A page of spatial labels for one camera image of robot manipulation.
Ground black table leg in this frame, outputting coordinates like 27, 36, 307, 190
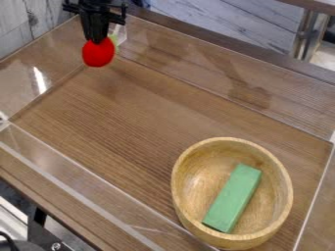
33, 208, 47, 226

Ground red plush fruit green leaf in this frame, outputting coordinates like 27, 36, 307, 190
83, 34, 117, 68

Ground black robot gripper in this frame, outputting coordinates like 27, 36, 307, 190
63, 0, 128, 44

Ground wooden bowl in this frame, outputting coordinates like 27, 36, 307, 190
170, 137, 294, 250

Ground green rectangular block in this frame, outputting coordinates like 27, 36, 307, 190
202, 164, 262, 233

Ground metal frame in background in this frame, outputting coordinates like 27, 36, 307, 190
292, 10, 331, 61

